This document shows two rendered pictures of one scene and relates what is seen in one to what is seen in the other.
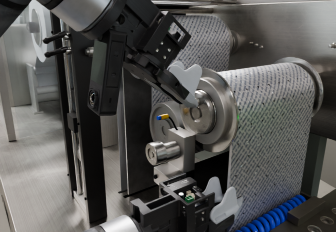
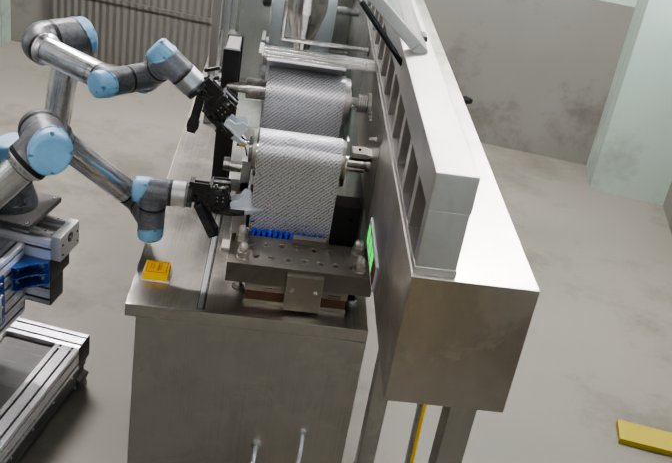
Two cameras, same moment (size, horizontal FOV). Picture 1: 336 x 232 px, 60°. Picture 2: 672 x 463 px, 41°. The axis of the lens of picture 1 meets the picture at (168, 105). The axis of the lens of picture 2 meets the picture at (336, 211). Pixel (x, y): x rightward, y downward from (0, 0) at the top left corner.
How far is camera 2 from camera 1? 2.20 m
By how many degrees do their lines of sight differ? 29
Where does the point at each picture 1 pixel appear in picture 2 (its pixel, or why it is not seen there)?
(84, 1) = (183, 87)
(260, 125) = (280, 169)
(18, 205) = (174, 176)
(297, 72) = (332, 148)
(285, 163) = (308, 205)
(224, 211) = (240, 206)
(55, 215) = not seen: hidden behind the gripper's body
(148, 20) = (216, 96)
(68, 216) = not seen: hidden behind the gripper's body
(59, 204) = not seen: hidden behind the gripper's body
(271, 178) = (293, 210)
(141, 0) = (213, 87)
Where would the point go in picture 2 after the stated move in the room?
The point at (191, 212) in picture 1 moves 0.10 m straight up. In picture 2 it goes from (212, 192) to (215, 159)
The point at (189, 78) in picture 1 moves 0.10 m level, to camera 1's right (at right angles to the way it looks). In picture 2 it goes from (237, 128) to (265, 140)
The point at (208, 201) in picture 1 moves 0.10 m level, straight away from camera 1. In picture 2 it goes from (224, 192) to (251, 184)
